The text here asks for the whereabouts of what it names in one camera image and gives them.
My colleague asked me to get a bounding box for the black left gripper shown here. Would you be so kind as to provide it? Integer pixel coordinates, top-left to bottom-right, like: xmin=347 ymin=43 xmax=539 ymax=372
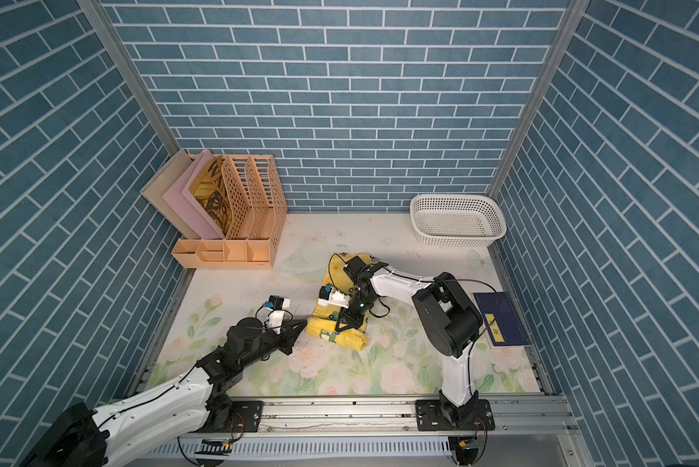
xmin=237 ymin=319 xmax=308 ymax=371

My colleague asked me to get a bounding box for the yellow cartoon pillowcase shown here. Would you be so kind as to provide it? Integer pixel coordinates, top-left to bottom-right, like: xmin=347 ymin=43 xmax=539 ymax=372
xmin=306 ymin=253 xmax=390 ymax=352

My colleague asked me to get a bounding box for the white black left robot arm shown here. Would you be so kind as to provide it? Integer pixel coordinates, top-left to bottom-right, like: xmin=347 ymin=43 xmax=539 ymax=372
xmin=21 ymin=317 xmax=308 ymax=466

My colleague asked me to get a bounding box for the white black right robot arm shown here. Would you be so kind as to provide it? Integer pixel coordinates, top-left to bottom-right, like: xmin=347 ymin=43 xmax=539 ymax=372
xmin=321 ymin=255 xmax=494 ymax=430

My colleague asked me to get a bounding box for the white perforated plastic basket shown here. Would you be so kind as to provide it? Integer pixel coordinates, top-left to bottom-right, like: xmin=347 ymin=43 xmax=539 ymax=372
xmin=410 ymin=194 xmax=507 ymax=248

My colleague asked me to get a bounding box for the orange plastic file organizer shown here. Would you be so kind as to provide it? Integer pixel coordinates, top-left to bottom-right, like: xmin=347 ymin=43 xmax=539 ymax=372
xmin=172 ymin=154 xmax=287 ymax=270

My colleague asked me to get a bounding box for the dark blue book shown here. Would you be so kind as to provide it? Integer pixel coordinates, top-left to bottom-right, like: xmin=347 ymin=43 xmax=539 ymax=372
xmin=473 ymin=292 xmax=531 ymax=348

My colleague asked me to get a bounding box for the yellow black patterned book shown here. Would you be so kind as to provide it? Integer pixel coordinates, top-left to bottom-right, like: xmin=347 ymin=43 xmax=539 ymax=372
xmin=186 ymin=150 xmax=234 ymax=239

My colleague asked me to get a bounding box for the pink board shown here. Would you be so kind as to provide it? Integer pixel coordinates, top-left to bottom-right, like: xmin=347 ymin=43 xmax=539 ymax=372
xmin=163 ymin=149 xmax=225 ymax=239

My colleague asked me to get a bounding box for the beige board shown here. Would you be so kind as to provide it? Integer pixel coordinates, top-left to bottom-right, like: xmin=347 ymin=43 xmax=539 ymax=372
xmin=140 ymin=150 xmax=199 ymax=239

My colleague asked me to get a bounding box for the green circuit board right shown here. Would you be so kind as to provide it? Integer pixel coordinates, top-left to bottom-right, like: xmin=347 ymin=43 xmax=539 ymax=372
xmin=456 ymin=437 xmax=483 ymax=451

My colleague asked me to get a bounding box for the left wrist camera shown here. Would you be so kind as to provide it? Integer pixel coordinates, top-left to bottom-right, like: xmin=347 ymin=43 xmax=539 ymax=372
xmin=265 ymin=295 xmax=291 ymax=335

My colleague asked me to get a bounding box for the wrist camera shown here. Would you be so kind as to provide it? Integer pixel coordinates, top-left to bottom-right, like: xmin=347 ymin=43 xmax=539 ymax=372
xmin=265 ymin=295 xmax=291 ymax=335
xmin=317 ymin=284 xmax=350 ymax=309

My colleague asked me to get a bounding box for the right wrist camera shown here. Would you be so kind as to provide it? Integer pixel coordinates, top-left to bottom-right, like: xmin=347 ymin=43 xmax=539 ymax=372
xmin=317 ymin=284 xmax=350 ymax=309

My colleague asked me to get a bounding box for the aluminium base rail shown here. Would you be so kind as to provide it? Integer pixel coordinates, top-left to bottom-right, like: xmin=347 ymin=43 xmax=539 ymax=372
xmin=137 ymin=395 xmax=592 ymax=466

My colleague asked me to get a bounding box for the aluminium corner post right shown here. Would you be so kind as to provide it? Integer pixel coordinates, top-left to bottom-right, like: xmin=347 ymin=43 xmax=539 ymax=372
xmin=487 ymin=0 xmax=590 ymax=198

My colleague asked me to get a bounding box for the aluminium corner post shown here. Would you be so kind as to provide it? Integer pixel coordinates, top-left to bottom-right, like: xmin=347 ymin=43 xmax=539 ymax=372
xmin=487 ymin=0 xmax=590 ymax=198
xmin=77 ymin=0 xmax=180 ymax=156

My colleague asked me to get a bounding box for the aluminium corner post left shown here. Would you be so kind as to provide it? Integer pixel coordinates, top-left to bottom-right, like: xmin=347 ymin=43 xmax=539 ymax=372
xmin=77 ymin=0 xmax=180 ymax=156

